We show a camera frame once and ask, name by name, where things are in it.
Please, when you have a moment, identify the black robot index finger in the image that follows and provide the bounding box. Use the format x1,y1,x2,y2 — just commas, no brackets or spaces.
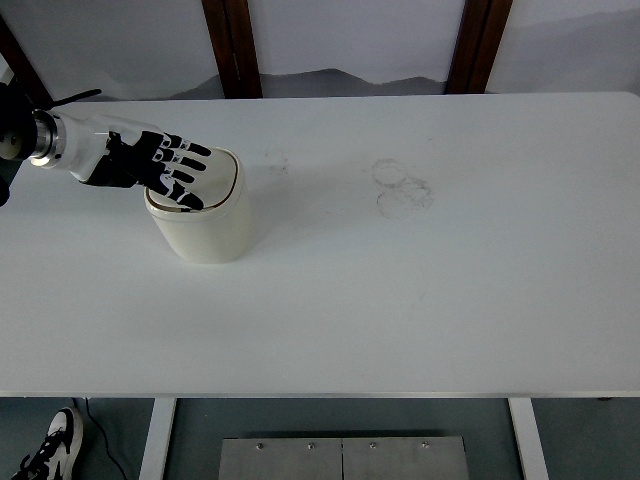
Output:
141,130,212,156

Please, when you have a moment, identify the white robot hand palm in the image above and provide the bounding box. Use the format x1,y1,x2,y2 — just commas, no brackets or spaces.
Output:
58,114,162,188

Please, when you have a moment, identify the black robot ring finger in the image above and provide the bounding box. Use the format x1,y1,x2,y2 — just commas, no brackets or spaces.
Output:
137,157,196,184

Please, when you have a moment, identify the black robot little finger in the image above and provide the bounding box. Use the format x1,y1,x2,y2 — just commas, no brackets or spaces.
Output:
144,173,204,211

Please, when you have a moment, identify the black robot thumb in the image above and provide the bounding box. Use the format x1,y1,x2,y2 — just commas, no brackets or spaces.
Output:
106,131,131,160

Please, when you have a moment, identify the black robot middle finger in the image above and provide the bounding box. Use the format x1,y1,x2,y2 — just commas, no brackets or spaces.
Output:
139,144,207,172

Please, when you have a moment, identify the cream lidded trash can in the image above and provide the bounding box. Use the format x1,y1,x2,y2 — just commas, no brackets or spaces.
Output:
144,147,254,264

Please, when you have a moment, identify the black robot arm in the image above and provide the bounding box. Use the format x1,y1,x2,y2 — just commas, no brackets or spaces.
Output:
1,82,212,210

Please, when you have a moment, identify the left white table leg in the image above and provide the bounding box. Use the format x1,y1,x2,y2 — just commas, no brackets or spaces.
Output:
139,397,177,480

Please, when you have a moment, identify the white table leg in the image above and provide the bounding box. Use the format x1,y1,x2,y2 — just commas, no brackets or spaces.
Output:
139,397,177,480
508,398,549,480

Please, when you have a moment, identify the black and white sneaker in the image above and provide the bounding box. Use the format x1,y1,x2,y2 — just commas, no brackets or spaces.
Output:
11,407,83,480

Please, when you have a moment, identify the right white table leg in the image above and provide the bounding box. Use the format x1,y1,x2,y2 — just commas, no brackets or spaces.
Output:
508,398,549,480

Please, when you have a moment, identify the left brown wooden frame post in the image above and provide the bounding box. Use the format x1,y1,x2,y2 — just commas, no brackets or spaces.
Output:
201,0,263,99

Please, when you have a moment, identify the brown wooden frame post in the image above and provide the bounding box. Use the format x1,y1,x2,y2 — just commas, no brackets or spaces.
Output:
444,0,513,95
201,0,263,99

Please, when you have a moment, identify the black floor cable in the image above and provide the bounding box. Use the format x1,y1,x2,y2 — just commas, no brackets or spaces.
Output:
72,397,129,480

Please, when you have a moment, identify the right brown wooden frame post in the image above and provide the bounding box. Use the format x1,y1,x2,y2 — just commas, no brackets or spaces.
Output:
444,0,513,95

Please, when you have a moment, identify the grey metal base plate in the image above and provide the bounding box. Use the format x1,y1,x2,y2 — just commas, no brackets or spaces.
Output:
218,436,469,479

